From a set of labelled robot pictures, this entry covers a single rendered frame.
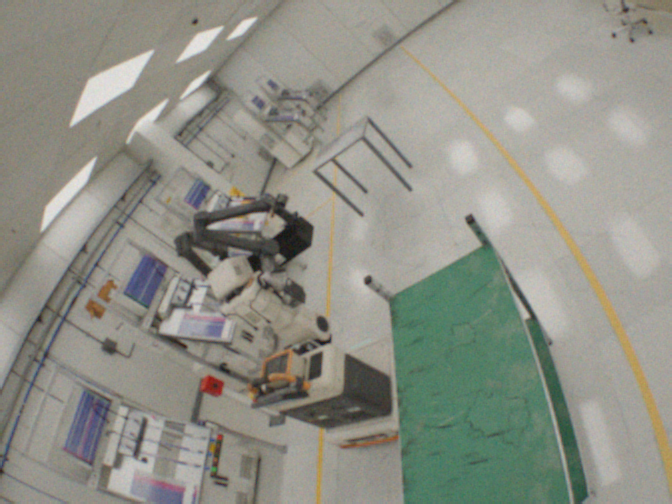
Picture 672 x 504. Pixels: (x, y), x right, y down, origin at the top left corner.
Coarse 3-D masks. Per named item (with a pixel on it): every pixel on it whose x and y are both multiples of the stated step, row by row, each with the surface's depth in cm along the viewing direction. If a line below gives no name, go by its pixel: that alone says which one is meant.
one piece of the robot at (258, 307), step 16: (256, 272) 166; (256, 288) 158; (224, 304) 168; (240, 304) 160; (256, 304) 158; (272, 304) 169; (240, 320) 168; (256, 320) 166; (272, 320) 164; (288, 320) 174; (304, 320) 177; (320, 320) 186; (288, 336) 184; (304, 336) 183; (320, 336) 181
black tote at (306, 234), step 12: (300, 216) 190; (288, 228) 198; (300, 228) 184; (312, 228) 194; (276, 240) 205; (288, 240) 205; (300, 240) 182; (288, 252) 189; (300, 252) 188; (252, 264) 222
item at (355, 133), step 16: (352, 128) 326; (336, 144) 331; (352, 144) 303; (368, 144) 299; (320, 160) 336; (336, 160) 372; (384, 160) 310; (320, 176) 339; (352, 176) 385; (400, 176) 322; (336, 192) 352; (352, 208) 366
